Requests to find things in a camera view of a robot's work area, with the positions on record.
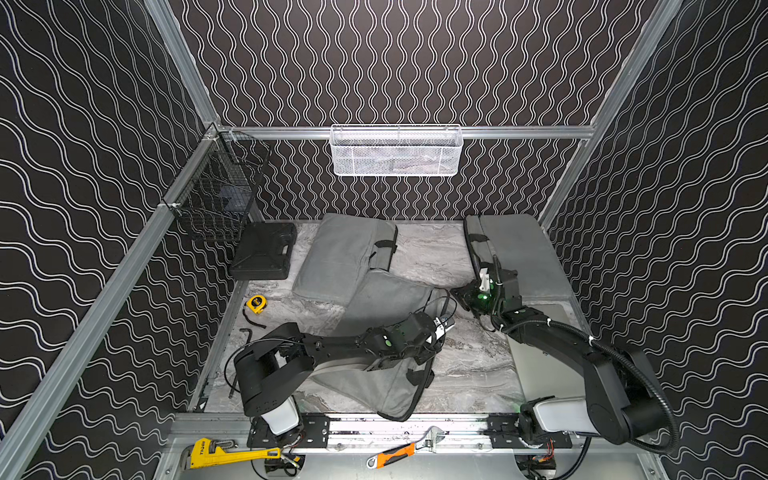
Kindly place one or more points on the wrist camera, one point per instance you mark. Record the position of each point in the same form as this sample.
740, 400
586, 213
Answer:
442, 326
485, 281

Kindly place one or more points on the black hex key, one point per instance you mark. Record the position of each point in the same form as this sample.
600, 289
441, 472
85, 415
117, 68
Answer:
233, 384

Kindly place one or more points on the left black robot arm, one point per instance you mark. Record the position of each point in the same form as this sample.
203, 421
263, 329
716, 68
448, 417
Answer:
269, 370

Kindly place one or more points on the black plastic tool case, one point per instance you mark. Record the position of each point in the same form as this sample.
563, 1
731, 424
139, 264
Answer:
264, 252

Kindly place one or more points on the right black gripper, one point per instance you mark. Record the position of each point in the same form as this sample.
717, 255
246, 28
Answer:
501, 278

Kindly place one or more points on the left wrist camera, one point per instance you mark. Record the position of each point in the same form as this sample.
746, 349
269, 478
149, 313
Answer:
442, 326

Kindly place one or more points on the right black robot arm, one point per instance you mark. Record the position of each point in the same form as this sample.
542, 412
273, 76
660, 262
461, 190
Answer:
622, 402

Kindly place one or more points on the orange adjustable wrench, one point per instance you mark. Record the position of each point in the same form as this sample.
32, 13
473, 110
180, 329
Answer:
428, 442

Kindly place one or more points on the yellow pipe wrench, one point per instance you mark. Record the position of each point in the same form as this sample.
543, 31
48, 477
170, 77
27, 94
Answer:
205, 453

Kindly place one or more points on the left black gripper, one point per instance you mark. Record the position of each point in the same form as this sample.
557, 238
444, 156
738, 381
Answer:
434, 330

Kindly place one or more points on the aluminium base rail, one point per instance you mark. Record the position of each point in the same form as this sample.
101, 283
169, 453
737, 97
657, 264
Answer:
358, 433

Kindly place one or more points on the white wire mesh basket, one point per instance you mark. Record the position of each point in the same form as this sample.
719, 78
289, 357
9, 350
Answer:
387, 150

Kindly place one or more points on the silver laptop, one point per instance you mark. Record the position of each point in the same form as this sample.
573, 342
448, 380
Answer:
541, 375

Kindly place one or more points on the yellow tape measure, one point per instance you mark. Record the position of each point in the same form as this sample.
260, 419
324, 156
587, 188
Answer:
256, 304

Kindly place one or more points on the grey laptop bag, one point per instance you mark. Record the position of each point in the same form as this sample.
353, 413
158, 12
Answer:
519, 244
345, 248
384, 299

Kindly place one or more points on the black wire basket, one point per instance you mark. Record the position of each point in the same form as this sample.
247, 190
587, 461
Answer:
219, 200

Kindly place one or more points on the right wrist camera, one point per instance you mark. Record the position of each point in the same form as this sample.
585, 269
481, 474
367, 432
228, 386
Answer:
485, 281

